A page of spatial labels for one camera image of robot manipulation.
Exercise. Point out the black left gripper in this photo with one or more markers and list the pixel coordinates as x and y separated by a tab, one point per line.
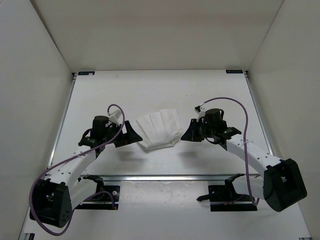
127	138

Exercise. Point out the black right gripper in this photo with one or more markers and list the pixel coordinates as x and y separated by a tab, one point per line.
191	134

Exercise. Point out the white pleated skirt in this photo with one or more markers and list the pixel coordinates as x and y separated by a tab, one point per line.
159	130

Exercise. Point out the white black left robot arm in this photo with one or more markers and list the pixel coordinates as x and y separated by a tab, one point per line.
54	198

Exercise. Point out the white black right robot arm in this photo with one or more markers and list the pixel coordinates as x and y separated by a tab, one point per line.
279	181

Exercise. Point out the blue label sticker right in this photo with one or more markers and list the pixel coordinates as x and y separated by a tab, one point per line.
234	71

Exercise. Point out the blue label sticker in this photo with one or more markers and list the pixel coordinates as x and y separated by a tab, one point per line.
234	71
86	73

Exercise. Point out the blue label sticker left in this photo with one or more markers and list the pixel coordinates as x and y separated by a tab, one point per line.
86	73

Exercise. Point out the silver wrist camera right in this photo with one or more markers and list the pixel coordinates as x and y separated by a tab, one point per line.
200	110

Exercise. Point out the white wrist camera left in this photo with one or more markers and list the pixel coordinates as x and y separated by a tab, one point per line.
114	117

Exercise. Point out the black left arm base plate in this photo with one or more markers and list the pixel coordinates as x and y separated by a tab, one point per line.
106	196

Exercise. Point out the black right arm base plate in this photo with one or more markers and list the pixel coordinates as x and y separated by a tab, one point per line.
223	197

